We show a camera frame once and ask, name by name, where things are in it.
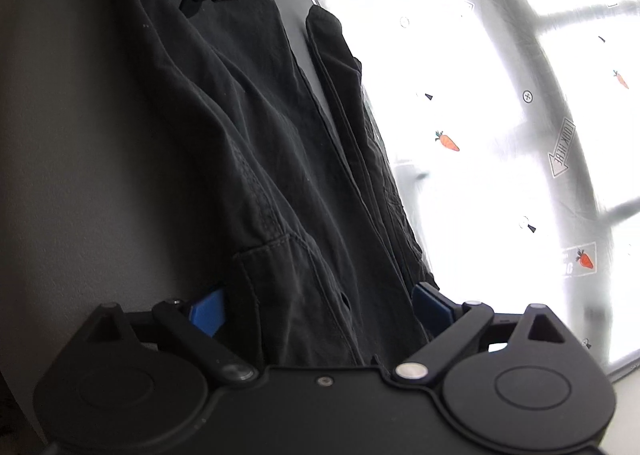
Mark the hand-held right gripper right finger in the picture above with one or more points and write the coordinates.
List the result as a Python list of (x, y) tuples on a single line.
[(429, 309)]

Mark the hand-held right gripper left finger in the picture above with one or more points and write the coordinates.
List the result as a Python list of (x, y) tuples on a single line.
[(207, 311)]

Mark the black pants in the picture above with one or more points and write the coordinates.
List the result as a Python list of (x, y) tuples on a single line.
[(250, 160)]

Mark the white carrot print curtain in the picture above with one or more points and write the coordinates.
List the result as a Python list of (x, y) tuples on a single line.
[(475, 85)]

